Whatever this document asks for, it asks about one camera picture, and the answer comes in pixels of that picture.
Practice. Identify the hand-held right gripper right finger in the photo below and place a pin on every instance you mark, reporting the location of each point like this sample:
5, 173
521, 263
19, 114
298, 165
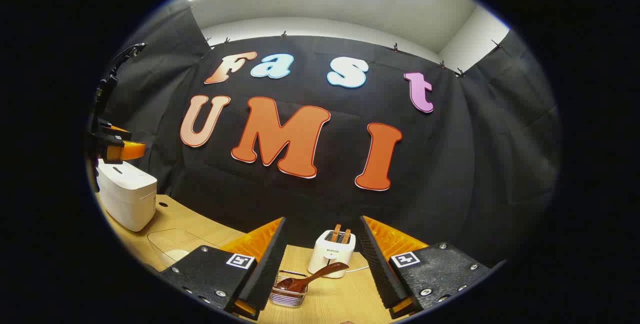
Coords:
377, 269

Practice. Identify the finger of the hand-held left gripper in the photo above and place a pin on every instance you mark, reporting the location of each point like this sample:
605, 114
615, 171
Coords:
131, 151
120, 132

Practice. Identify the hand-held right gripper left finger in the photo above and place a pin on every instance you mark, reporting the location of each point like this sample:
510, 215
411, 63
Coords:
270, 264

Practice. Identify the white rice cooker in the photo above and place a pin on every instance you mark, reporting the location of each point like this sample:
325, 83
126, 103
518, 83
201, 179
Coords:
125, 194

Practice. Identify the brown wooden spoon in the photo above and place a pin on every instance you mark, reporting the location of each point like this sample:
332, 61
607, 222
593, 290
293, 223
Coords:
320, 274

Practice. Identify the brown toast slice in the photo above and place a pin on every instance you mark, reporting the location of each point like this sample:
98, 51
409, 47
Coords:
336, 233
346, 235

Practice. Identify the white toaster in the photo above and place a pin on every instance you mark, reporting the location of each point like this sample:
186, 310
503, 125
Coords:
330, 256

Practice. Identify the black backdrop cloth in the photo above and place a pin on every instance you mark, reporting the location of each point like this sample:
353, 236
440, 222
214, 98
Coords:
450, 164

